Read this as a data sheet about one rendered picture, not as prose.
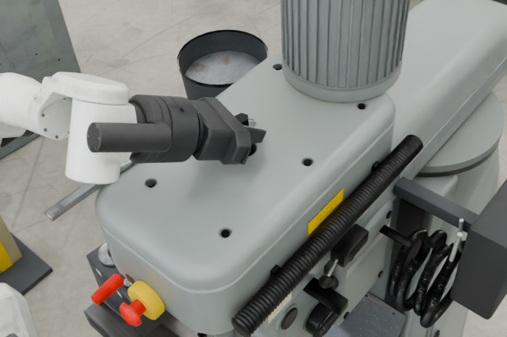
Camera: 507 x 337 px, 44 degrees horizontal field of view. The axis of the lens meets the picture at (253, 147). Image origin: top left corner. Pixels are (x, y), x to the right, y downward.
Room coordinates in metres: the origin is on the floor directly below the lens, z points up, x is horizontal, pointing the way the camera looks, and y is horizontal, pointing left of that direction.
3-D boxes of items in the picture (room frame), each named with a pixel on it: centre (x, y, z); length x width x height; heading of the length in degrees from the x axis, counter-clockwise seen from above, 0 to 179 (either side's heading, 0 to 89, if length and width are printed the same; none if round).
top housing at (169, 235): (0.69, 0.00, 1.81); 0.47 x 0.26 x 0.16; 136
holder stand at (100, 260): (1.04, 0.38, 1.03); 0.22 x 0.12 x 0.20; 40
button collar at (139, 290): (0.51, 0.17, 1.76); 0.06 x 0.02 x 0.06; 46
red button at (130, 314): (0.49, 0.19, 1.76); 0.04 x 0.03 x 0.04; 46
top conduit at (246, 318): (0.60, -0.12, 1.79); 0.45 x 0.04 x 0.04; 136
